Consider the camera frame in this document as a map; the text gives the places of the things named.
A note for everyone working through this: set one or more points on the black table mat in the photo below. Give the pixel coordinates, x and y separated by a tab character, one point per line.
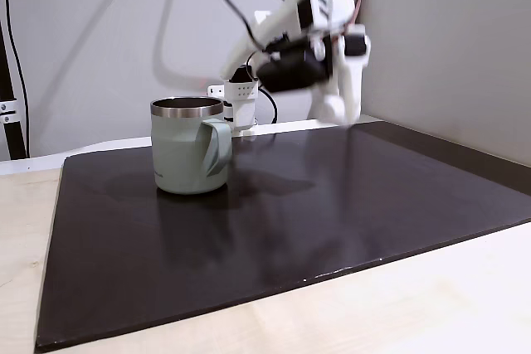
290	225

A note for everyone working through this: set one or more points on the sage green steel mug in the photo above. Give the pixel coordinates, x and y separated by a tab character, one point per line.
182	155

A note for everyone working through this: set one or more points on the white stand bracket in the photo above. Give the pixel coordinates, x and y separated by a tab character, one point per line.
8	111

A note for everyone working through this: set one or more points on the black camera box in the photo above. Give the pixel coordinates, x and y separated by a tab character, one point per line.
290	70

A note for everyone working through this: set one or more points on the black stand pole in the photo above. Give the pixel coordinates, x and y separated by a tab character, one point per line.
11	138

